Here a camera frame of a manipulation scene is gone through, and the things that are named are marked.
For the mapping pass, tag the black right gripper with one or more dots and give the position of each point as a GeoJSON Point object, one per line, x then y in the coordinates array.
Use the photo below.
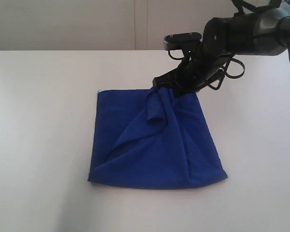
{"type": "Point", "coordinates": [194, 72]}

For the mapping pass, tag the blue towel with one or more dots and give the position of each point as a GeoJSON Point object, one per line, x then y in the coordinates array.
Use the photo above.
{"type": "Point", "coordinates": [151, 139]}

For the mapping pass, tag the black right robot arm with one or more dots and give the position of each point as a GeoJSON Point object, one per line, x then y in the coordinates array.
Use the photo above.
{"type": "Point", "coordinates": [265, 33]}

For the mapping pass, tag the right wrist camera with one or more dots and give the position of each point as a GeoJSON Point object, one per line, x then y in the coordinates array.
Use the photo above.
{"type": "Point", "coordinates": [183, 41]}

